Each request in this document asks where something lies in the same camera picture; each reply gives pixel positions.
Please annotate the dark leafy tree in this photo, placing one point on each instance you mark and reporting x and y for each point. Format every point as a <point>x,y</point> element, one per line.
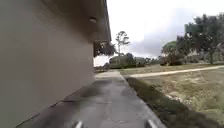
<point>105,49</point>

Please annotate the large dark tree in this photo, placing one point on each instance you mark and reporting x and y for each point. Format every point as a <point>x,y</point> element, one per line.
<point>205,36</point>

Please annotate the tall thin pine tree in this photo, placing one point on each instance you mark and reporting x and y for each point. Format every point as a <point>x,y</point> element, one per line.
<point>122,40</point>

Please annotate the low building among trees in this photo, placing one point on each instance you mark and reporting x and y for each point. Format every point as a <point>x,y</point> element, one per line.
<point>125,61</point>

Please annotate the pale side path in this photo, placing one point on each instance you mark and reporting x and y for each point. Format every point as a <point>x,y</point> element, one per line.
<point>173,71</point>

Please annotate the grey concrete path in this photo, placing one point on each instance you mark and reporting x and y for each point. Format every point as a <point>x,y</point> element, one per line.
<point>106,100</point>

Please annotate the tan building with overhanging roof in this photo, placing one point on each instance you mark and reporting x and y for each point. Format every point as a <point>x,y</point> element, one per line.
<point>43,60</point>

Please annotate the grass field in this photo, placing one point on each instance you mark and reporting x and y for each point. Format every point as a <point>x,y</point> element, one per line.
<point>186,90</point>

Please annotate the green round tree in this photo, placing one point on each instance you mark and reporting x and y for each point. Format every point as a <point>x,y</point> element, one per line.
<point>170,50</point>

